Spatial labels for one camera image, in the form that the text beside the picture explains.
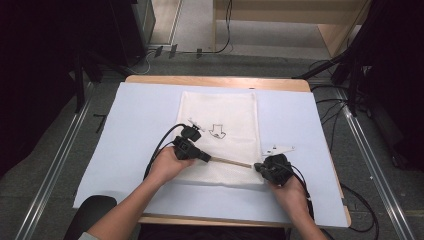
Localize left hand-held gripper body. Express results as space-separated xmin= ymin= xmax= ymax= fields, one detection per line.
xmin=171 ymin=118 xmax=206 ymax=161

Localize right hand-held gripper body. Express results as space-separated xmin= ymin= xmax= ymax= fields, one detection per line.
xmin=257 ymin=144 xmax=296 ymax=187

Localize white mesh zipper bag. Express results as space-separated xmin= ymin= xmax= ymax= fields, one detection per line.
xmin=173 ymin=90 xmax=266 ymax=187

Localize person's right hand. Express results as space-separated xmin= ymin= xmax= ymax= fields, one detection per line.
xmin=267 ymin=174 xmax=310 ymax=205

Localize person's left hand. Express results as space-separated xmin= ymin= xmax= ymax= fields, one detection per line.
xmin=144 ymin=146 xmax=196 ymax=188

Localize light blue table mat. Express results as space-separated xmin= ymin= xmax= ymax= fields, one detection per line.
xmin=73 ymin=82 xmax=350 ymax=229

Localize wooden table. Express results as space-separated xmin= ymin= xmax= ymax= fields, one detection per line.
xmin=125 ymin=74 xmax=352 ymax=228

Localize small black floor strip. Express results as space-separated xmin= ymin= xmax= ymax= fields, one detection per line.
xmin=92 ymin=113 xmax=108 ymax=134

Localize person's dark pants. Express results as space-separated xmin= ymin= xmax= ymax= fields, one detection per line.
xmin=62 ymin=194 xmax=288 ymax=240

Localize black tripod stand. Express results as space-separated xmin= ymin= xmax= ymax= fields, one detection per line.
xmin=292 ymin=39 xmax=372 ymax=118

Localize black cabinet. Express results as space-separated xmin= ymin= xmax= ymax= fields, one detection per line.
xmin=109 ymin=0 xmax=157 ymax=67

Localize dark curtain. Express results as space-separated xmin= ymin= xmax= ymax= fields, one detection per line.
xmin=0 ymin=0 xmax=113 ymax=178
xmin=361 ymin=0 xmax=424 ymax=171

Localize light wooden desk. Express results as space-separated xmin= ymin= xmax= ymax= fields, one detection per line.
xmin=212 ymin=0 xmax=372 ymax=58

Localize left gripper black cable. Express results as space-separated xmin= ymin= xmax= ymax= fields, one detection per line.
xmin=142 ymin=122 xmax=188 ymax=182

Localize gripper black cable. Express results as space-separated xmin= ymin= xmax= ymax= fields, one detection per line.
xmin=285 ymin=162 xmax=316 ymax=222
xmin=142 ymin=122 xmax=188 ymax=182

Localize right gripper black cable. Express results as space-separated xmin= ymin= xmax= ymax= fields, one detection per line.
xmin=285 ymin=162 xmax=316 ymax=222

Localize bundle of black floor cables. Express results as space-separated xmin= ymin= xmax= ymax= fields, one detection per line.
xmin=308 ymin=59 xmax=349 ymax=153

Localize white floor cable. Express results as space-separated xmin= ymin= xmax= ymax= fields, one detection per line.
xmin=131 ymin=49 xmax=158 ymax=76

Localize metal floor rail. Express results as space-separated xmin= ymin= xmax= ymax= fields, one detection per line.
xmin=14 ymin=82 xmax=95 ymax=240
xmin=333 ymin=87 xmax=416 ymax=240

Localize looped black floor cable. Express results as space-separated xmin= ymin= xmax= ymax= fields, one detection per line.
xmin=339 ymin=182 xmax=380 ymax=234

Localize hanging black cable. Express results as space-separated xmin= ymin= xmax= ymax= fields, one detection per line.
xmin=213 ymin=0 xmax=234 ymax=55

